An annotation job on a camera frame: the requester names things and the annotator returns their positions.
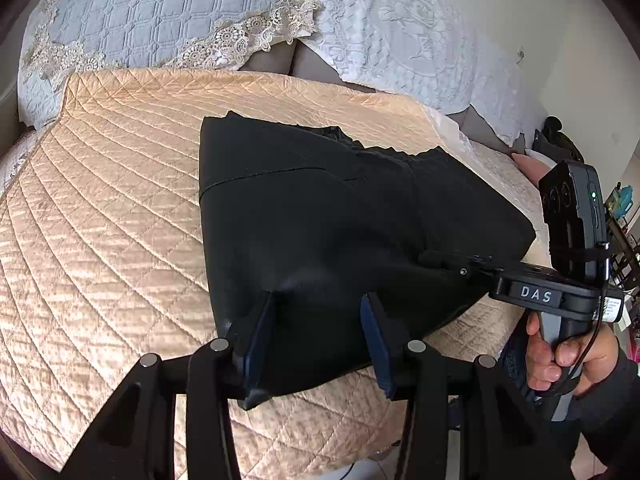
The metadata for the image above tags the blue quilted lace-trimmed pillow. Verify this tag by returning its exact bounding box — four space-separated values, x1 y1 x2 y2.
17 0 326 131

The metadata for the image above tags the cluttered shelf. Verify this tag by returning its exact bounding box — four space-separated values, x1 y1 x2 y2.
602 180 640 311

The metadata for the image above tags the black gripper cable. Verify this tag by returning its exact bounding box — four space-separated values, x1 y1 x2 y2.
562 242 615 397

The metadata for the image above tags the grey upholstered headboard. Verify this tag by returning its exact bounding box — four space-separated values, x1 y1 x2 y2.
240 40 518 157

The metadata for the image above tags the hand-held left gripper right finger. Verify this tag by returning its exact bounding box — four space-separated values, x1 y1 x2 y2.
360 292 571 480

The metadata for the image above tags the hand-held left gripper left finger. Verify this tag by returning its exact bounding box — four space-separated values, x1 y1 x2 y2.
60 291 276 480

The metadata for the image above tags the white embroidered pillow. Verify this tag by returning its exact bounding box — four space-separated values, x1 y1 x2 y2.
295 0 526 148

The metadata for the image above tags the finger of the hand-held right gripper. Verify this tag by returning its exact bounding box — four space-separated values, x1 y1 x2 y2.
419 251 501 286

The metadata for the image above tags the peach quilted bedspread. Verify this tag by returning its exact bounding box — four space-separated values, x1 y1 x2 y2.
0 67 506 476

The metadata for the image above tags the pink pillow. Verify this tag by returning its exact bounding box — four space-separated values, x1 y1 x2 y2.
510 152 557 192

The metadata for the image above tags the person's right forearm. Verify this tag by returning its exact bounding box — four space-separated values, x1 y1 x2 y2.
557 345 640 480

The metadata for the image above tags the dark bag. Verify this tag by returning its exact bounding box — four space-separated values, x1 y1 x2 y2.
532 116 583 163

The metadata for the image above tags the black leather jacket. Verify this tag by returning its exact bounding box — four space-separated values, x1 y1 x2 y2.
197 110 538 411

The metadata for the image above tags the person's right hand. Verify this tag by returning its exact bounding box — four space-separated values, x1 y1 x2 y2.
525 310 621 397

